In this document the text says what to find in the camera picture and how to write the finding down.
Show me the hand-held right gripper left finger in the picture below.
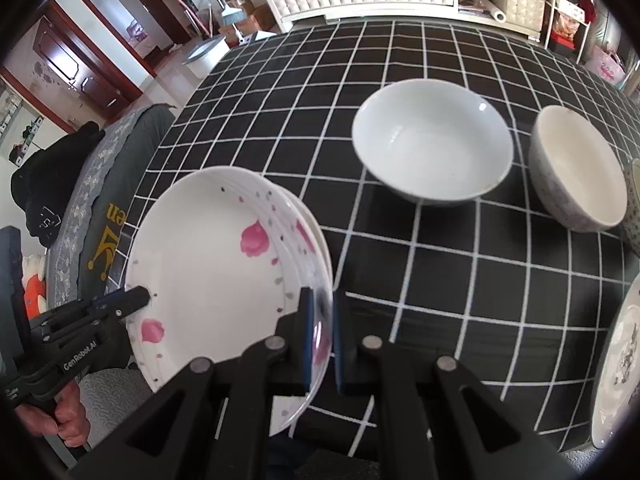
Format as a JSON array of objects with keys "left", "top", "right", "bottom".
[{"left": 70, "top": 286, "right": 317, "bottom": 480}]

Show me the brown door frame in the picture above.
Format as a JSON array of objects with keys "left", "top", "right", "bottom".
[{"left": 69, "top": 0, "right": 195, "bottom": 79}]

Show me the pink flower plate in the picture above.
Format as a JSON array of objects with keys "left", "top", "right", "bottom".
[
  {"left": 267, "top": 184, "right": 335, "bottom": 288},
  {"left": 124, "top": 166, "right": 335, "bottom": 438}
]

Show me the brown wooden door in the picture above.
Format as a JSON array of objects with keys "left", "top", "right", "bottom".
[{"left": 27, "top": 12, "right": 128, "bottom": 113}]

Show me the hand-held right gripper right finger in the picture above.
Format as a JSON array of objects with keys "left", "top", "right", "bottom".
[{"left": 331, "top": 304, "right": 583, "bottom": 480}]

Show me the orange white plush toy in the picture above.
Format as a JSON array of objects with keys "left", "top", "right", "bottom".
[{"left": 22, "top": 255, "right": 49, "bottom": 320}]

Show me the white wire shelf rack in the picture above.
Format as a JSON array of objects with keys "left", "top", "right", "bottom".
[{"left": 542, "top": 0, "right": 597, "bottom": 64}]

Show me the dark green printed garment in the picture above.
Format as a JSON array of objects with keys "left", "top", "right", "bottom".
[{"left": 77, "top": 105, "right": 177, "bottom": 311}]

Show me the bear print plate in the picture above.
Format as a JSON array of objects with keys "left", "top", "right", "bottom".
[{"left": 591, "top": 275, "right": 640, "bottom": 450}]

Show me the white floor lamp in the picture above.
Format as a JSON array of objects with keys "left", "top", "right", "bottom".
[{"left": 192, "top": 0, "right": 240, "bottom": 41}]

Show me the cardboard box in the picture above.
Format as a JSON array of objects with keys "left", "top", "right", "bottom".
[{"left": 235, "top": 0, "right": 277, "bottom": 33}]

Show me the white paper roll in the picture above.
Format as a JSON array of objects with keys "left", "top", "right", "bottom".
[{"left": 480, "top": 0, "right": 508, "bottom": 23}]

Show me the plain white bowl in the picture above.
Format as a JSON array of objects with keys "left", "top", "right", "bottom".
[{"left": 351, "top": 79, "right": 514, "bottom": 204}]

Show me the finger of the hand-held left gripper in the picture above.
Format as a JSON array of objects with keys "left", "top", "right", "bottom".
[
  {"left": 30, "top": 295, "right": 125, "bottom": 327},
  {"left": 40, "top": 286, "right": 152, "bottom": 348}
]

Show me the white plastic tub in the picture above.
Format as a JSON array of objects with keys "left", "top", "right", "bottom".
[{"left": 181, "top": 36, "right": 232, "bottom": 79}]

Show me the grey textured mat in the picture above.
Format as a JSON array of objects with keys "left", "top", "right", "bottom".
[{"left": 77, "top": 367, "right": 158, "bottom": 443}]

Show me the white flat box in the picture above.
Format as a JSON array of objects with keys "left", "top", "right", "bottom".
[{"left": 237, "top": 31, "right": 277, "bottom": 47}]

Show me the pink bag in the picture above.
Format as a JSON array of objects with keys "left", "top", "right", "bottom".
[{"left": 585, "top": 44, "right": 626, "bottom": 88}]

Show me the grey patterned bowl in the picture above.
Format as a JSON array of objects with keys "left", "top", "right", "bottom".
[{"left": 529, "top": 105, "right": 628, "bottom": 233}]

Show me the black checked tablecloth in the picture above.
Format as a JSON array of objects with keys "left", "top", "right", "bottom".
[{"left": 107, "top": 20, "right": 640, "bottom": 461}]

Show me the dark rimmed bowl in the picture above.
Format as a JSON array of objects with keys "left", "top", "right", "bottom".
[{"left": 621, "top": 157, "right": 640, "bottom": 256}]

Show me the light blue broom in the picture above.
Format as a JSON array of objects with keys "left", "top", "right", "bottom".
[{"left": 220, "top": 4, "right": 247, "bottom": 43}]

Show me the person's left hand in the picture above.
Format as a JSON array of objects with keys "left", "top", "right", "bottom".
[{"left": 15, "top": 379, "right": 92, "bottom": 453}]

